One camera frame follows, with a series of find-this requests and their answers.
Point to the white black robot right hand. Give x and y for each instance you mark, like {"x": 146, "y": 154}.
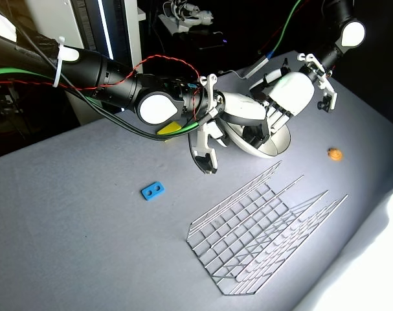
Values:
{"x": 244, "y": 108}

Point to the white grey electronic device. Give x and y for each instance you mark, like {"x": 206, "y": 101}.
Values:
{"x": 186, "y": 17}

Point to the all white round plate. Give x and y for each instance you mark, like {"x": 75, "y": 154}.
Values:
{"x": 240, "y": 143}

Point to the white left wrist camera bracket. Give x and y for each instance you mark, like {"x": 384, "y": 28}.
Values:
{"x": 331, "y": 95}

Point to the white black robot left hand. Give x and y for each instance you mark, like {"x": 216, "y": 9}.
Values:
{"x": 293, "y": 92}

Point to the white zip tie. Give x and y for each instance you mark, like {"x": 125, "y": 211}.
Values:
{"x": 68, "y": 55}

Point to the blue block with two holes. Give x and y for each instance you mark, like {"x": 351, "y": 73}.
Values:
{"x": 153, "y": 191}

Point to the yellow flat block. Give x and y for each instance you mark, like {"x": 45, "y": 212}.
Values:
{"x": 170, "y": 128}

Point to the grey plug with blue tip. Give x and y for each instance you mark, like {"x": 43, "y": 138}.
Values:
{"x": 259, "y": 64}

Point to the orange swirl toy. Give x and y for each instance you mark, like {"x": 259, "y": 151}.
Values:
{"x": 335, "y": 155}

